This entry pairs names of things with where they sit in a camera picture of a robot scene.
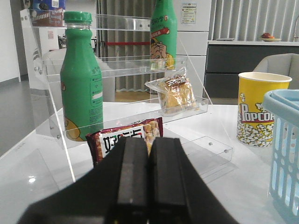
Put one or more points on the light blue plastic basket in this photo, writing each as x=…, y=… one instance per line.
x=284, y=182

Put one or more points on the white refrigerator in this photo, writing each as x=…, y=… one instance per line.
x=193, y=28

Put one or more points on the bread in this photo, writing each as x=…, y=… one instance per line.
x=174, y=92

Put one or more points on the dark kitchen counter cabinet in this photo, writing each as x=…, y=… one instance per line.
x=226, y=59

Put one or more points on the green bottle front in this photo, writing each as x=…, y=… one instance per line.
x=81, y=79

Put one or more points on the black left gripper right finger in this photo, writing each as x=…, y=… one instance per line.
x=177, y=194

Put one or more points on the grey armchair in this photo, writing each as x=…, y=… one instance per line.
x=283, y=64

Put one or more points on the plate of fruit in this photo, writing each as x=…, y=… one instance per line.
x=267, y=37

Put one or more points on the yellow popcorn paper cup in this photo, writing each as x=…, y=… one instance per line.
x=255, y=124

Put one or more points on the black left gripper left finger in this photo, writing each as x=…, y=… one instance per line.
x=113, y=192

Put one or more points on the green cartoon bottle rear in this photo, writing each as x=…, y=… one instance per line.
x=163, y=34

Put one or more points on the blue snack box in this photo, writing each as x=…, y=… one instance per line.
x=47, y=13

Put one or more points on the clear acrylic tiered shelf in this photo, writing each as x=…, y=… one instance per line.
x=210, y=157

